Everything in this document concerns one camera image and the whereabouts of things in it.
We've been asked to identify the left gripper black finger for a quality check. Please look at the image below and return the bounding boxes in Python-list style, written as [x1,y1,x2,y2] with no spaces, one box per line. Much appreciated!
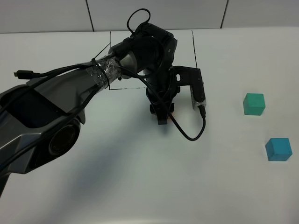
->
[156,109,168,125]

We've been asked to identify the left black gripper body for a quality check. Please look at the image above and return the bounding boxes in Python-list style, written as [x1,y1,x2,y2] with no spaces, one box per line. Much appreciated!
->
[146,67,180,114]

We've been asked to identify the green cube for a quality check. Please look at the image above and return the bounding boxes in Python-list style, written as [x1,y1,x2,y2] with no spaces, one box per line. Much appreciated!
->
[243,93,266,116]

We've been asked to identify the blue cube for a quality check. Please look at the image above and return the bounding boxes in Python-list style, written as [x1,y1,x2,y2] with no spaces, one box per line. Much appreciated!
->
[265,138,292,161]

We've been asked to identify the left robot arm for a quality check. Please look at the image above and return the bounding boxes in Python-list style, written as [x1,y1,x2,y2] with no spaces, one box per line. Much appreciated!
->
[0,22,177,189]

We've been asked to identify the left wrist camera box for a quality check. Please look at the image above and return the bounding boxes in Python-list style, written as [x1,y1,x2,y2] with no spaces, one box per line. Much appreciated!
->
[173,66,206,109]

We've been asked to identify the black camera cable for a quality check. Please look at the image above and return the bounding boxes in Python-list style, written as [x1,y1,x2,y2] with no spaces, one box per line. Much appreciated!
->
[118,65,207,141]

